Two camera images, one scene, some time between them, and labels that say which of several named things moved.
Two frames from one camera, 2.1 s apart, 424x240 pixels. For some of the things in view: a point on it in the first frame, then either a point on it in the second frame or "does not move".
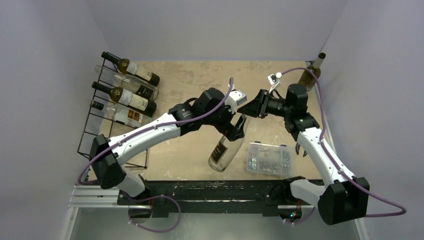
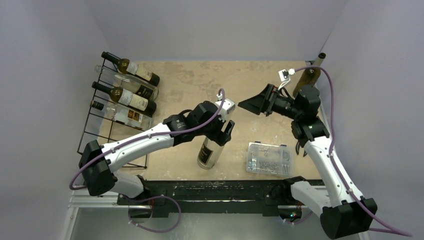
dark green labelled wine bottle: [126, 66] does not move
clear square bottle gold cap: [124, 114] does not move
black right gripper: [261, 105] does not move
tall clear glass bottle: [224, 153] → [209, 154]
